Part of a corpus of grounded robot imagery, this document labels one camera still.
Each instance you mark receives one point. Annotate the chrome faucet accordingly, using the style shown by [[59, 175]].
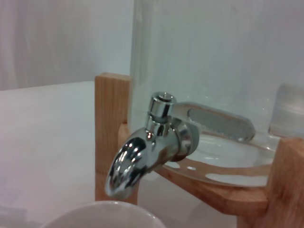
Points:
[[128, 161]]

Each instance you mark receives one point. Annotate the clear glass water dispenser jar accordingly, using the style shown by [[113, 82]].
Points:
[[213, 47]]

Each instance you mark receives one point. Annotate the wooden dispenser stand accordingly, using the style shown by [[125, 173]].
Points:
[[111, 107]]

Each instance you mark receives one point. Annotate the red cup with white inside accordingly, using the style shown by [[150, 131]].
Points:
[[107, 216]]

